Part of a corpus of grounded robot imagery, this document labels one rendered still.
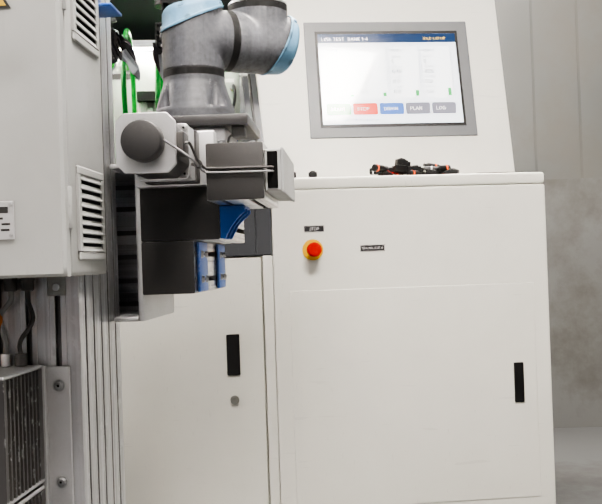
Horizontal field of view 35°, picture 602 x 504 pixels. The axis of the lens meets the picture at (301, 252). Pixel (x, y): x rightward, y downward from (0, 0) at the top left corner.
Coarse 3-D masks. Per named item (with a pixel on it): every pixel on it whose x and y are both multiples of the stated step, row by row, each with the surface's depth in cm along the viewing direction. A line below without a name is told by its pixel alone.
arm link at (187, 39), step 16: (192, 0) 178; (208, 0) 179; (176, 16) 178; (192, 16) 177; (208, 16) 178; (224, 16) 181; (176, 32) 178; (192, 32) 177; (208, 32) 178; (224, 32) 180; (240, 32) 181; (176, 48) 178; (192, 48) 177; (208, 48) 178; (224, 48) 180; (176, 64) 178; (192, 64) 177; (208, 64) 178; (224, 64) 183
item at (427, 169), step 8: (400, 160) 252; (376, 168) 249; (384, 168) 250; (392, 168) 254; (400, 168) 251; (408, 168) 252; (416, 168) 251; (424, 168) 253; (432, 168) 253; (440, 168) 253; (448, 168) 254
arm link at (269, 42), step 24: (240, 0) 192; (264, 0) 184; (240, 24) 182; (264, 24) 184; (288, 24) 187; (240, 48) 182; (264, 48) 184; (288, 48) 186; (240, 72) 188; (264, 72) 189
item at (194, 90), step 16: (176, 80) 178; (192, 80) 177; (208, 80) 178; (224, 80) 182; (160, 96) 180; (176, 96) 177; (192, 96) 176; (208, 96) 177; (224, 96) 180; (176, 112) 176; (192, 112) 175; (208, 112) 176; (224, 112) 178
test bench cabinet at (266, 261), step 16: (240, 256) 239; (256, 256) 239; (272, 272) 238; (272, 288) 238; (272, 304) 238; (272, 320) 237; (272, 336) 237; (272, 352) 237; (272, 368) 237; (272, 384) 237; (272, 400) 237; (272, 416) 237; (272, 432) 237; (272, 448) 237; (272, 464) 237; (272, 480) 237; (272, 496) 237
